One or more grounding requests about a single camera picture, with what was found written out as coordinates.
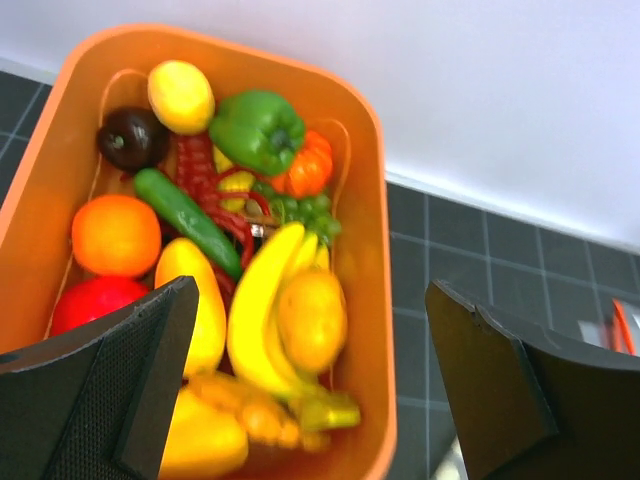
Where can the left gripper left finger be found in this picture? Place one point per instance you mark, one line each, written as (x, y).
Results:
(97, 402)

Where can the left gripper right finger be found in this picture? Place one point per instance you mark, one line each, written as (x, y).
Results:
(528, 402)

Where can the green toy bell pepper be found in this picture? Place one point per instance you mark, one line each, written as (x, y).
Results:
(258, 130)

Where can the clear bag orange zipper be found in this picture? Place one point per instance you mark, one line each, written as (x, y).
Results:
(619, 332)

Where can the red toy apple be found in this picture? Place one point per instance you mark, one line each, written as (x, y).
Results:
(92, 299)

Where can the yellow toy banana bunch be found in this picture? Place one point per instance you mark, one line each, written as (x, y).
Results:
(316, 408)

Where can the green toy cucumber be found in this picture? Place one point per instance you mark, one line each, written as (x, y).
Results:
(174, 206)

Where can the orange yellow toy fruit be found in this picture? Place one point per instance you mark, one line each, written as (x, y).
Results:
(312, 320)

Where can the orange plastic basket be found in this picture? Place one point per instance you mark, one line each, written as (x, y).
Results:
(60, 170)

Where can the red toy chili peppers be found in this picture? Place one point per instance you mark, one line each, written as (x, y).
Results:
(195, 174)

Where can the yellow toy corn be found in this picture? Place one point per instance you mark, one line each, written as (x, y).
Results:
(241, 181)

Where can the dark purple toy plum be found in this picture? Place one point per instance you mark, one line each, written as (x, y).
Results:
(132, 139)

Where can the green toy grapes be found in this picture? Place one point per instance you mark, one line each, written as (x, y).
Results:
(314, 211)

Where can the orange toy pumpkin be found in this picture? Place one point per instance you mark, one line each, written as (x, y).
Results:
(310, 171)

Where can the yellow toy lemon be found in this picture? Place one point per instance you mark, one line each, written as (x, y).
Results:
(181, 97)

